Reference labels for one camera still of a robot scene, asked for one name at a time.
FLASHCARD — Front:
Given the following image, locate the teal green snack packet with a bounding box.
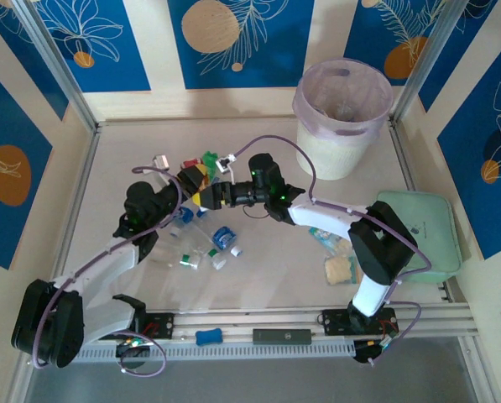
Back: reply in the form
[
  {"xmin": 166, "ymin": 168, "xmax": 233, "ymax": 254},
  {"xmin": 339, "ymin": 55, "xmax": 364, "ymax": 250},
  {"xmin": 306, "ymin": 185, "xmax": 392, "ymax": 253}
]
[{"xmin": 308, "ymin": 226, "xmax": 352, "ymax": 255}]

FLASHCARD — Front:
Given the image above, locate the soda water bottle blue cap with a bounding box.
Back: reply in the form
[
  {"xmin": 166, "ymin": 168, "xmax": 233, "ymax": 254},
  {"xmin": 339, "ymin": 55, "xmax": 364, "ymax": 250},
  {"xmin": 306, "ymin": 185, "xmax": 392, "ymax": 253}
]
[{"xmin": 177, "ymin": 205, "xmax": 211, "ymax": 224}]

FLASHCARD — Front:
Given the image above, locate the blue bone-shaped object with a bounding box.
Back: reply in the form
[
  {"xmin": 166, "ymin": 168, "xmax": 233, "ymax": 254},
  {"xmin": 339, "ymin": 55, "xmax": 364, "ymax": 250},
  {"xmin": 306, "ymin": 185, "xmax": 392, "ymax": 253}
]
[{"xmin": 194, "ymin": 328, "xmax": 224, "ymax": 347}]

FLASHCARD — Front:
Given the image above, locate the cracker snack packet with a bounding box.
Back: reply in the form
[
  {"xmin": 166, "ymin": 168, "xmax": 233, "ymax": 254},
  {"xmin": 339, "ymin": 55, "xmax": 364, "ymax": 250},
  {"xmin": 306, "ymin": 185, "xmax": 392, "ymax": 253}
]
[{"xmin": 323, "ymin": 251, "xmax": 363, "ymax": 287}]

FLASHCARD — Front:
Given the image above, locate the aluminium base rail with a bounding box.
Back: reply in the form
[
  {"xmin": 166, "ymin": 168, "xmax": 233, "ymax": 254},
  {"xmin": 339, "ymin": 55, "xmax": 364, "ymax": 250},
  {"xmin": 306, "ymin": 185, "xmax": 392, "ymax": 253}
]
[{"xmin": 165, "ymin": 308, "xmax": 473, "ymax": 342}]

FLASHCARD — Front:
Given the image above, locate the Pepsi bottle blue label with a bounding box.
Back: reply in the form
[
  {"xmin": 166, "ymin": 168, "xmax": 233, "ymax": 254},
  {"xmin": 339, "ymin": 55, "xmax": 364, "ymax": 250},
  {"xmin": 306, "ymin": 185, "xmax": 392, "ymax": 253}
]
[{"xmin": 211, "ymin": 225, "xmax": 237, "ymax": 253}]

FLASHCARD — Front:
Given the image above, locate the aluminium frame post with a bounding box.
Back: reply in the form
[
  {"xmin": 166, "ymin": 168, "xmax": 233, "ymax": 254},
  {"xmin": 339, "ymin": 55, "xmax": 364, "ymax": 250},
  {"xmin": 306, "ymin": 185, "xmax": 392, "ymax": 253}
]
[
  {"xmin": 394, "ymin": 0, "xmax": 472, "ymax": 123},
  {"xmin": 13, "ymin": 0, "xmax": 99, "ymax": 133}
]

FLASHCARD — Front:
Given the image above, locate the mint green plastic tray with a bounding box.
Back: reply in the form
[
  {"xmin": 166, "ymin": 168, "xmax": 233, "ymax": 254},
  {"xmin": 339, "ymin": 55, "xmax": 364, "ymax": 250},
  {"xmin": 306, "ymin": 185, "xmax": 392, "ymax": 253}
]
[{"xmin": 378, "ymin": 191, "xmax": 463, "ymax": 285}]

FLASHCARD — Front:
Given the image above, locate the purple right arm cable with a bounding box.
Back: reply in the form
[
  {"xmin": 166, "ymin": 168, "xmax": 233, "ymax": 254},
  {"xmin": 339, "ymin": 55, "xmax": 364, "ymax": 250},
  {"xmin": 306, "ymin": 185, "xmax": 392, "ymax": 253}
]
[{"xmin": 232, "ymin": 133, "xmax": 434, "ymax": 367}]

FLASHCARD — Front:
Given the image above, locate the clear square plastic bottle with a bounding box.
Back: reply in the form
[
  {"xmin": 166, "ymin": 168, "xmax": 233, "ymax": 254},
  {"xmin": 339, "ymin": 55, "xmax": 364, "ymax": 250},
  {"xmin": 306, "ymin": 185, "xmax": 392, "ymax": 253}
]
[{"xmin": 168, "ymin": 220, "xmax": 213, "ymax": 253}]

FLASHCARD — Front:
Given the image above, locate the clear bottle green cap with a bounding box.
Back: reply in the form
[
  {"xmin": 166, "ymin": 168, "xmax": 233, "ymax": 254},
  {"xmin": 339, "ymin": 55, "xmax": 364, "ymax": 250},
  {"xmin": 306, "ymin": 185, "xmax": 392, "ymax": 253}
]
[
  {"xmin": 149, "ymin": 247, "xmax": 203, "ymax": 272},
  {"xmin": 193, "ymin": 241, "xmax": 220, "ymax": 259}
]

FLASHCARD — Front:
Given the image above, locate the dark grey bar device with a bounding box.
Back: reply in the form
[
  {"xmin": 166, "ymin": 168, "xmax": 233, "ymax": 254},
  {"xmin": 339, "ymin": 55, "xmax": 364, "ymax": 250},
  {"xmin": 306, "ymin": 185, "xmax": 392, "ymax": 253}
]
[{"xmin": 252, "ymin": 328, "xmax": 314, "ymax": 346}]

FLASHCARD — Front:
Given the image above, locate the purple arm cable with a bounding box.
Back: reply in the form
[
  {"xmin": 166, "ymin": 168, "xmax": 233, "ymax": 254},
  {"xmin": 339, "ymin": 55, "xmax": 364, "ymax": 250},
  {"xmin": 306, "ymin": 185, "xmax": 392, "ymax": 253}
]
[
  {"xmin": 31, "ymin": 165, "xmax": 184, "ymax": 379},
  {"xmin": 232, "ymin": 133, "xmax": 434, "ymax": 367}
]

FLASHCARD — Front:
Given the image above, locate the purple bin liner bag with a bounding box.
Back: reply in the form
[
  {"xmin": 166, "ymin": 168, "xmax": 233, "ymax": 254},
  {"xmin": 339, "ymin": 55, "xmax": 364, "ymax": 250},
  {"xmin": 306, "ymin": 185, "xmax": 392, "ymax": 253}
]
[{"xmin": 292, "ymin": 58, "xmax": 394, "ymax": 146}]

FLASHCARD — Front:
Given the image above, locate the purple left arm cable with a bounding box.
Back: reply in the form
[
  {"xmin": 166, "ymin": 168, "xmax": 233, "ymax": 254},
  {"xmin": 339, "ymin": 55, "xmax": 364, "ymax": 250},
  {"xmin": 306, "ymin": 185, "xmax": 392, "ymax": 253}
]
[{"xmin": 31, "ymin": 165, "xmax": 184, "ymax": 379}]

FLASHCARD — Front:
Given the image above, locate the cream ribbed waste bin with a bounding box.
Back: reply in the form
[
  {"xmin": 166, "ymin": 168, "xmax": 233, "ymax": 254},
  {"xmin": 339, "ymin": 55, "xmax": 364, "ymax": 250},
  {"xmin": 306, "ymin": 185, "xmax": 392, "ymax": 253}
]
[{"xmin": 292, "ymin": 58, "xmax": 394, "ymax": 181}]

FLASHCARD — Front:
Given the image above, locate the grey slotted cable duct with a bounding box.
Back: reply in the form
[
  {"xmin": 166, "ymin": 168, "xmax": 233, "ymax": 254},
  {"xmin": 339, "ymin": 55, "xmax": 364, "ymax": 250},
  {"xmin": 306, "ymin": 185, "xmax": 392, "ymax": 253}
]
[{"xmin": 71, "ymin": 342, "xmax": 358, "ymax": 363}]

